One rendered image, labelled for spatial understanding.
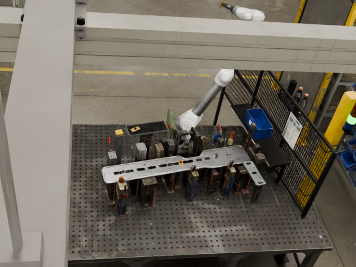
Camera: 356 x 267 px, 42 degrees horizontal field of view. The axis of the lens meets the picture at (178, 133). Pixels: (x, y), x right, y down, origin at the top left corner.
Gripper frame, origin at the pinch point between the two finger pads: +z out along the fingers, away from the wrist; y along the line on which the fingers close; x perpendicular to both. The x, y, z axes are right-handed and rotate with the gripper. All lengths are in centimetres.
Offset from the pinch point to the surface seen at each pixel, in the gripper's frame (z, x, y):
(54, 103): -319, 72, 244
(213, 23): -285, 44, 201
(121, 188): -95, 177, 57
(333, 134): -155, 49, -50
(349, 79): -18, -19, -202
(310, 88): 17, 14, -193
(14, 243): -347, 81, 252
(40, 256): -348, 81, 249
